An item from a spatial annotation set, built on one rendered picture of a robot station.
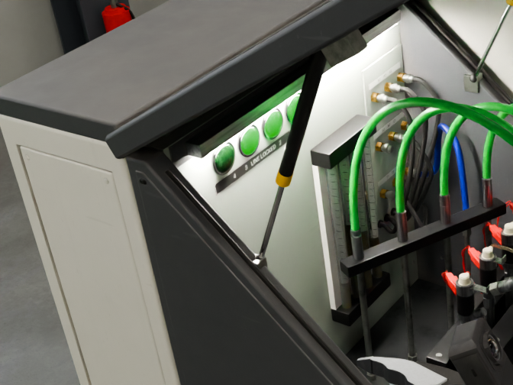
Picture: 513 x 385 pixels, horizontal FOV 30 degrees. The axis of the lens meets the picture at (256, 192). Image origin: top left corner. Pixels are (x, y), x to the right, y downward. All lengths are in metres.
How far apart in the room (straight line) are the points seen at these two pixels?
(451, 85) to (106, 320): 0.74
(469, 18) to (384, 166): 0.31
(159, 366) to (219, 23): 0.56
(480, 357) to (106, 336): 0.96
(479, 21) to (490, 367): 1.06
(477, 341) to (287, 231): 0.87
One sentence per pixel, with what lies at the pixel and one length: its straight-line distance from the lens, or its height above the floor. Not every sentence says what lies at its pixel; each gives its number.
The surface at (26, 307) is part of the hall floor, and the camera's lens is 3.73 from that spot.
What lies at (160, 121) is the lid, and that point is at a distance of 1.20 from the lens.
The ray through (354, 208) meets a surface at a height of 1.20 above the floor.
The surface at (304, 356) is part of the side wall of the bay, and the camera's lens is 1.29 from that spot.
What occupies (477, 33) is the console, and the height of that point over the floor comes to 1.38.
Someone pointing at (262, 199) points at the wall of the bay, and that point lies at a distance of 1.52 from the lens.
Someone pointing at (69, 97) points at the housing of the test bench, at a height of 1.50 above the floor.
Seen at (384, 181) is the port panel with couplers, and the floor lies 1.12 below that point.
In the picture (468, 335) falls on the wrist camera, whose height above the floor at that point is 1.55.
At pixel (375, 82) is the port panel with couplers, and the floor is 1.32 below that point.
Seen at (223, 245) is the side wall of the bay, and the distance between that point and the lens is 1.28.
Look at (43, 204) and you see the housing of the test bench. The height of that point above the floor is 1.32.
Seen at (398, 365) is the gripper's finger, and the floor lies 1.45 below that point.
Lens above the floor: 2.03
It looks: 30 degrees down
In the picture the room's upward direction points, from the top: 10 degrees counter-clockwise
